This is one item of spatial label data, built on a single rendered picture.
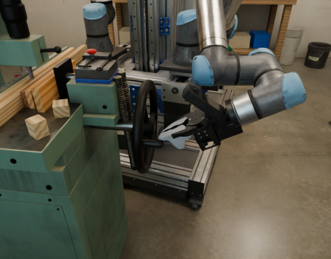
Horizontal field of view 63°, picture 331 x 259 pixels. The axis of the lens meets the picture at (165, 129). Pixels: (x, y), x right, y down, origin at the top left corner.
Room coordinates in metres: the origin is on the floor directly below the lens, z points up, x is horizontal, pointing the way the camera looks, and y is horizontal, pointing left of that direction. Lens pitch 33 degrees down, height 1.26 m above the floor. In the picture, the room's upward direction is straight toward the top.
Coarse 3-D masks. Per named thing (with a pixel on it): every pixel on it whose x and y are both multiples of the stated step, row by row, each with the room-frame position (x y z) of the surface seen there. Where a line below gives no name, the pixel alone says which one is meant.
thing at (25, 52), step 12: (0, 36) 0.76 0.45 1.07; (36, 36) 0.76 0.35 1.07; (0, 48) 0.72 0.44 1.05; (12, 48) 0.72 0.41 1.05; (24, 48) 0.71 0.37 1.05; (36, 48) 0.73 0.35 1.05; (0, 60) 0.72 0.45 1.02; (12, 60) 0.72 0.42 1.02; (24, 60) 0.71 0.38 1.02; (36, 60) 0.71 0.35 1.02
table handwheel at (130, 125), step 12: (144, 84) 0.70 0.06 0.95; (144, 96) 0.65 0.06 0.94; (156, 96) 0.82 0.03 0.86; (144, 108) 0.62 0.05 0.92; (156, 108) 0.83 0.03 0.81; (120, 120) 0.72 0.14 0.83; (132, 120) 0.72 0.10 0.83; (144, 120) 0.69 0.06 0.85; (156, 120) 0.82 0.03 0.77; (132, 132) 0.59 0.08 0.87; (144, 132) 0.68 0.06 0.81; (156, 132) 0.80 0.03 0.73; (132, 144) 0.57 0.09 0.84; (144, 156) 0.64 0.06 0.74; (144, 168) 0.59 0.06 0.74
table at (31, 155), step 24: (24, 120) 0.59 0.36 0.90; (48, 120) 0.59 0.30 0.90; (72, 120) 0.61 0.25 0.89; (96, 120) 0.66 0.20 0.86; (0, 144) 0.49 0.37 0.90; (24, 144) 0.49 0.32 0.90; (48, 144) 0.49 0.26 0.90; (0, 168) 0.48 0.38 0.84; (24, 168) 0.47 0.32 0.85; (48, 168) 0.47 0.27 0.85
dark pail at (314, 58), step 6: (312, 42) 3.66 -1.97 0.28; (318, 42) 3.67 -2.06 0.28; (312, 48) 3.48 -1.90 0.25; (318, 48) 3.43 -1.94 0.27; (324, 48) 3.41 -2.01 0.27; (330, 48) 3.43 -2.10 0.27; (306, 54) 3.59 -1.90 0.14; (312, 54) 3.47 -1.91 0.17; (318, 54) 3.42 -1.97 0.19; (324, 54) 3.41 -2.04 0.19; (306, 60) 3.53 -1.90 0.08; (312, 60) 3.46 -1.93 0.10; (318, 60) 3.42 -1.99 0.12; (324, 60) 3.43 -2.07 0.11; (306, 66) 3.51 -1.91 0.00; (312, 66) 3.44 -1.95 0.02; (318, 66) 3.42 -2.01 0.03
